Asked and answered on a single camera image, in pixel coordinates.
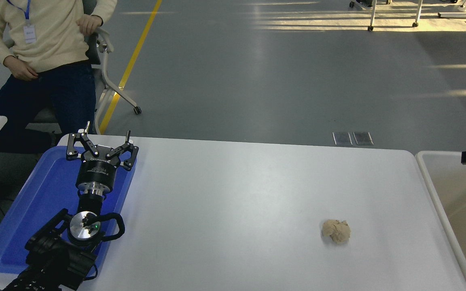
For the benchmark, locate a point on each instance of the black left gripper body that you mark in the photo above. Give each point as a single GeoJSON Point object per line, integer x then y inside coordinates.
{"type": "Point", "coordinates": [97, 171]}

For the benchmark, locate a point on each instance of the seated person's left forearm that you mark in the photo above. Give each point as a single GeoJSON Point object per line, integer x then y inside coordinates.
{"type": "Point", "coordinates": [105, 8]}

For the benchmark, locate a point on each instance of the metal floor outlet plate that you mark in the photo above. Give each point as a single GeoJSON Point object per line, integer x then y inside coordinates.
{"type": "Point", "coordinates": [342, 139]}
{"type": "Point", "coordinates": [363, 138]}

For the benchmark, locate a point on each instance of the seated person's right hand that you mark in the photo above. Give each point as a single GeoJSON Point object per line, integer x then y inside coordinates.
{"type": "Point", "coordinates": [22, 69]}

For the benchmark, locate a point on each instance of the seated person's left hand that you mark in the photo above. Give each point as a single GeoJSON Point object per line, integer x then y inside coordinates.
{"type": "Point", "coordinates": [89, 24]}

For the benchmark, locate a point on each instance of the blue plastic tray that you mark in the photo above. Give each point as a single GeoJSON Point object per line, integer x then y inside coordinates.
{"type": "Point", "coordinates": [43, 202]}

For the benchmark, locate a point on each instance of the seated person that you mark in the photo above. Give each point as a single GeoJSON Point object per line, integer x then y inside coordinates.
{"type": "Point", "coordinates": [51, 40]}

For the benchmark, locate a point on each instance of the crumpled tan paper ball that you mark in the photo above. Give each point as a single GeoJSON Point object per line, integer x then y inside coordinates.
{"type": "Point", "coordinates": [336, 231]}

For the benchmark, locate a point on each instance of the white wheeled chair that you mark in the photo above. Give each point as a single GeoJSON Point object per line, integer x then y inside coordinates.
{"type": "Point", "coordinates": [372, 14]}

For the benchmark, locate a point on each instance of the white frame office chair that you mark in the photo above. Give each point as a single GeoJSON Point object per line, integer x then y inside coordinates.
{"type": "Point", "coordinates": [109, 83]}

